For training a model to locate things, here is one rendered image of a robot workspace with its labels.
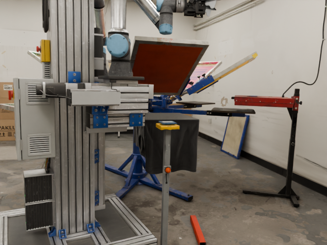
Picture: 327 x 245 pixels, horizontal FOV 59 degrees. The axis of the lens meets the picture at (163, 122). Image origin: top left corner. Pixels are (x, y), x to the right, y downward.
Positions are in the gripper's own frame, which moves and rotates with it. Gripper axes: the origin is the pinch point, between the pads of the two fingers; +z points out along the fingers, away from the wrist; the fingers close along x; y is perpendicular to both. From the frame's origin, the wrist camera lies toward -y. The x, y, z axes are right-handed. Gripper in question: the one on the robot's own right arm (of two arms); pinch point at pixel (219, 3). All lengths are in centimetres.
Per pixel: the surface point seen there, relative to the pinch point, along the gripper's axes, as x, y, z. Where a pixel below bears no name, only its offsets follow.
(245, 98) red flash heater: -132, 42, 59
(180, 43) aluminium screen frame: -58, 8, -16
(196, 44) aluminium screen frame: -61, 7, -3
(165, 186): -35, 111, -26
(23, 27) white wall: -447, -120, -302
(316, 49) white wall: -173, -22, 156
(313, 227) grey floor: -88, 157, 108
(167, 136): -30, 77, -25
